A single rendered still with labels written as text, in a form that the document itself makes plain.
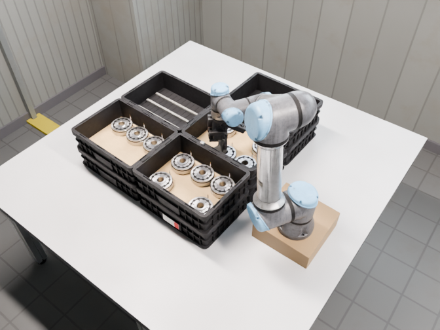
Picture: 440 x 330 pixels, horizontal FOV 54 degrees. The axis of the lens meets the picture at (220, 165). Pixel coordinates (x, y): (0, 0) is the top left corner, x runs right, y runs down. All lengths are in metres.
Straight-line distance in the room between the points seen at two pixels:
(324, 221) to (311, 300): 0.32
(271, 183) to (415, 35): 1.91
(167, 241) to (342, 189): 0.83
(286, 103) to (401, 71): 2.03
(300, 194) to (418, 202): 1.63
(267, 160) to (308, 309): 0.62
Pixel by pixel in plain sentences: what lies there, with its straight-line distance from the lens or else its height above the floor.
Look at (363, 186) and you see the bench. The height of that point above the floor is 0.70.
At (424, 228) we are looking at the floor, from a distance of 3.01.
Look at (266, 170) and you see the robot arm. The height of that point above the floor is 1.20.
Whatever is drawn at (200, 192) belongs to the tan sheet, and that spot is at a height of 0.83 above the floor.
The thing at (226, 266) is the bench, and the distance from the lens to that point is 1.77.
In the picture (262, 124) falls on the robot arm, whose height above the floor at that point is 1.40.
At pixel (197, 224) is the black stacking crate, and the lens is 1.72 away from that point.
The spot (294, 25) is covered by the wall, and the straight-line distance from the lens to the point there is 3.47.
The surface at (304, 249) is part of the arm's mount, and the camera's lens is 1.75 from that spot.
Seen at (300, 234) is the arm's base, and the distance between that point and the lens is 1.75.
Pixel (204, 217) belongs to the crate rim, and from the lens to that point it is 1.63.
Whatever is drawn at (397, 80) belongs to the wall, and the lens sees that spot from 3.31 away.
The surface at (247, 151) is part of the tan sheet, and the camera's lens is 2.00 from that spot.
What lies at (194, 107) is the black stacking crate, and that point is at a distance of 2.24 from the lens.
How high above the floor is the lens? 2.23
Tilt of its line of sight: 47 degrees down
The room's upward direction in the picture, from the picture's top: straight up
